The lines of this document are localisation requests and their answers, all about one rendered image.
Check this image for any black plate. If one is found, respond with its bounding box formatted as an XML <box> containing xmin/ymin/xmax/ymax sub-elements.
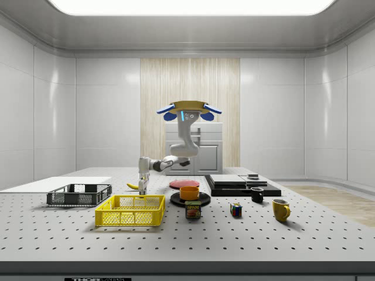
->
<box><xmin>170</xmin><ymin>191</ymin><xmax>212</xmax><ymax>206</ymax></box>

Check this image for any black mug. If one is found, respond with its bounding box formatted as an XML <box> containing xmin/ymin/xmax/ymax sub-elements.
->
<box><xmin>250</xmin><ymin>187</ymin><xmax>264</xmax><ymax>203</ymax></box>

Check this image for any yellow bowl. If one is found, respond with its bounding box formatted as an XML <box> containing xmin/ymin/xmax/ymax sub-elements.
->
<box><xmin>179</xmin><ymin>186</ymin><xmax>200</xmax><ymax>201</ymax></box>

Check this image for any white cabinet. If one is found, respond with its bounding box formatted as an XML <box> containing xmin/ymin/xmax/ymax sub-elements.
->
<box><xmin>165</xmin><ymin>122</ymin><xmax>224</xmax><ymax>176</ymax></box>

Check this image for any white board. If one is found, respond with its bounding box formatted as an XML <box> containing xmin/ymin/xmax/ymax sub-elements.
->
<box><xmin>0</xmin><ymin>176</ymin><xmax>113</xmax><ymax>193</ymax></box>

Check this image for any flat-sided can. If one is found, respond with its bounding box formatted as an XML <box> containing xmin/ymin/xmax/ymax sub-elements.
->
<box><xmin>185</xmin><ymin>200</ymin><xmax>202</xmax><ymax>220</ymax></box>

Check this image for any red plate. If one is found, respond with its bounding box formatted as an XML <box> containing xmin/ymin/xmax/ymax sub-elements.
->
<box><xmin>169</xmin><ymin>179</ymin><xmax>200</xmax><ymax>189</ymax></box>

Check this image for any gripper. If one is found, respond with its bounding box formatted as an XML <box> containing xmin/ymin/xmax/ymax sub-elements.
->
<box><xmin>138</xmin><ymin>174</ymin><xmax>149</xmax><ymax>196</ymax></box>

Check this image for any yellow basket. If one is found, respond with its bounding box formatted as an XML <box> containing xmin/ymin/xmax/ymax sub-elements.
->
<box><xmin>94</xmin><ymin>194</ymin><xmax>166</xmax><ymax>227</ymax></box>

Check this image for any yellow mug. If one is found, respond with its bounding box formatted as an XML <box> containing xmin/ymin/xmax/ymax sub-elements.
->
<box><xmin>272</xmin><ymin>198</ymin><xmax>291</xmax><ymax>222</ymax></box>

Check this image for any dark grey basket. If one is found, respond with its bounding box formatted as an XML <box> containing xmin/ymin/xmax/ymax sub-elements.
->
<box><xmin>46</xmin><ymin>183</ymin><xmax>113</xmax><ymax>207</ymax></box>

